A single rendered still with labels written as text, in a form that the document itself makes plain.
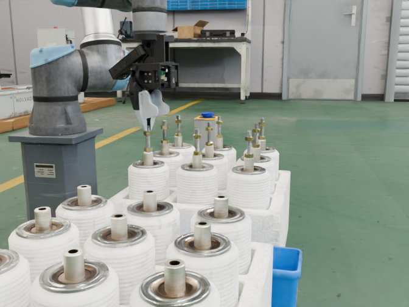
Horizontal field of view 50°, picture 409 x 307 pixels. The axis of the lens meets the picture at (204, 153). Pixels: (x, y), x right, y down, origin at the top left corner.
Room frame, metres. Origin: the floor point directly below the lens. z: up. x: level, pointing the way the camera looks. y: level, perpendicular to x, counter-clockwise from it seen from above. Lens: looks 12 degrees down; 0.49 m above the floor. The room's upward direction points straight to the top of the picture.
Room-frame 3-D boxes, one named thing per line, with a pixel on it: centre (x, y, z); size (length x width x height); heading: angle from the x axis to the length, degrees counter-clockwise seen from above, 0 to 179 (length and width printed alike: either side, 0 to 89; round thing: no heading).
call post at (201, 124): (1.39, -0.01, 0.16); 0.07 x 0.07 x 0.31; 76
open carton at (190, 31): (5.74, 0.18, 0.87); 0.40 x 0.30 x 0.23; 66
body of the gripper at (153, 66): (0.99, 0.11, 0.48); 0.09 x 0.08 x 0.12; 58
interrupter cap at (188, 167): (0.97, 0.02, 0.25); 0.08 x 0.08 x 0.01
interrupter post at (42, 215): (0.60, 0.23, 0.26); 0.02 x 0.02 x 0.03
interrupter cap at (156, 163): (1.00, 0.13, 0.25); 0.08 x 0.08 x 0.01
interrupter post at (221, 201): (0.65, -0.03, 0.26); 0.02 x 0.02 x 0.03
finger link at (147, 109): (0.97, 0.13, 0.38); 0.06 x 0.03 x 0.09; 58
